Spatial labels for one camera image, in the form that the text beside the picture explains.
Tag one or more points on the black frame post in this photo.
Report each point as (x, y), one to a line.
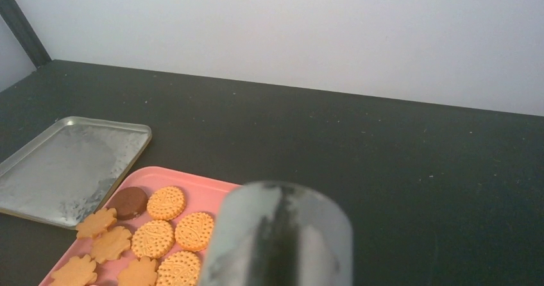
(24, 33)

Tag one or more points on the pink plastic tray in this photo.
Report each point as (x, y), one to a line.
(202, 195)

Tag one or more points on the silver metal tin lid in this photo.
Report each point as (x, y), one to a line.
(70, 169)

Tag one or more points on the round dotted yellow biscuit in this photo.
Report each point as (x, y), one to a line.
(193, 232)
(181, 268)
(153, 239)
(166, 203)

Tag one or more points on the dark chocolate round cookie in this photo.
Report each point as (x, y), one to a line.
(129, 203)

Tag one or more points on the flower-shaped tan cookie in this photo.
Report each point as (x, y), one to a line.
(111, 245)
(142, 272)
(77, 271)
(97, 223)

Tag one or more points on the metal tongs white handles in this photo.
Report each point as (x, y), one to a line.
(279, 233)

